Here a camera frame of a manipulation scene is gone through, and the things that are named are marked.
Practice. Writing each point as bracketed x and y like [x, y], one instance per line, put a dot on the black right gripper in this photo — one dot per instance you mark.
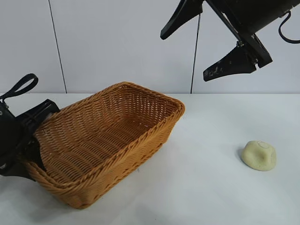
[253, 16]

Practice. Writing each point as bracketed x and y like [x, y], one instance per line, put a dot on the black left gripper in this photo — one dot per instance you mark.
[11, 131]

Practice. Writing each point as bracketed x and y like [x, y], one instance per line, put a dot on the brown woven wicker basket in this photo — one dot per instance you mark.
[105, 140]

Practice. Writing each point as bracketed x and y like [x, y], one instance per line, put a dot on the pale yellow egg yolk pastry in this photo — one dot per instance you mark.
[257, 157]

